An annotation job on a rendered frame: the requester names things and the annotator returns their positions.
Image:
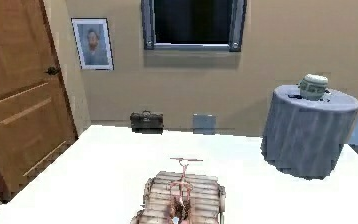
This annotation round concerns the grey square box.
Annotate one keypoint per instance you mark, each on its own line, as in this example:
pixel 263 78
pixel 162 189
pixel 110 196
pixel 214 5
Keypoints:
pixel 204 123

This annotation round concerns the grey framed window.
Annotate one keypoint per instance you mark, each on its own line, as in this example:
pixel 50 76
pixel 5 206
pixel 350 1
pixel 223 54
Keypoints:
pixel 193 23

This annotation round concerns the framed portrait picture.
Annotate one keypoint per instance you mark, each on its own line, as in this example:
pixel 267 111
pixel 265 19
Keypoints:
pixel 93 44

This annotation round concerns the small black flat object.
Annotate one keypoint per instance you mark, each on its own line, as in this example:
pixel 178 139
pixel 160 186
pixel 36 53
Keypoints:
pixel 294 96

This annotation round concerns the round table with grey cloth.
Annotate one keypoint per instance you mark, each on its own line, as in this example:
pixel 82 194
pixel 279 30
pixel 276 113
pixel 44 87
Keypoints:
pixel 307 133

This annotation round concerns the pale green ceramic jar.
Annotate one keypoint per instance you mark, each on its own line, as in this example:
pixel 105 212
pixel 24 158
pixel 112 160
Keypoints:
pixel 313 86

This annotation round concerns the brown wooden room door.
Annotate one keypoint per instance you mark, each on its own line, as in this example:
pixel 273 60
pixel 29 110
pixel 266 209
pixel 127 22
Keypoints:
pixel 20 93

